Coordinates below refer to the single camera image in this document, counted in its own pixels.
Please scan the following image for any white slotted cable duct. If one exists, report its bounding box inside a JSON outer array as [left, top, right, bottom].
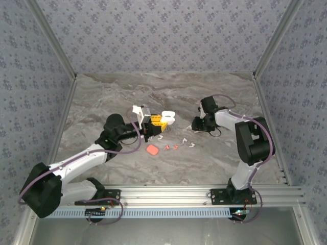
[[48, 207, 236, 219]]

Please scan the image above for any aluminium frame side rail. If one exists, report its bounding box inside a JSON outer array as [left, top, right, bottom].
[[47, 76, 78, 176], [252, 73, 292, 186]]

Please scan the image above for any white earbud charging case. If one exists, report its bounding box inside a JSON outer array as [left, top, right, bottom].
[[160, 110, 176, 126]]

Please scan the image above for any aluminium mounting rail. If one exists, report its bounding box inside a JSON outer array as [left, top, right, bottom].
[[102, 185, 306, 208]]

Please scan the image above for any small black controller board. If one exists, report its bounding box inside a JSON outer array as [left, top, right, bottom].
[[230, 208, 250, 222], [85, 207, 107, 218]]

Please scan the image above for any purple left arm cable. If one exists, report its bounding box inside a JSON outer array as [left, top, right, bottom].
[[17, 109, 143, 205]]

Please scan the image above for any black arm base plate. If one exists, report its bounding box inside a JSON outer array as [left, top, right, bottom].
[[209, 188, 258, 206], [74, 188, 122, 206]]

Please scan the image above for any pink earbud charging case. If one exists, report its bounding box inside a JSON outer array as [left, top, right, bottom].
[[146, 144, 159, 157]]

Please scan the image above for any aluminium frame post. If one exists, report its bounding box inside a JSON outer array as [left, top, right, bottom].
[[25, 0, 78, 80], [252, 0, 305, 78]]

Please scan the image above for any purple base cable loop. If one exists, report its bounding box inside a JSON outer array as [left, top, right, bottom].
[[231, 188, 264, 224], [76, 197, 125, 226]]

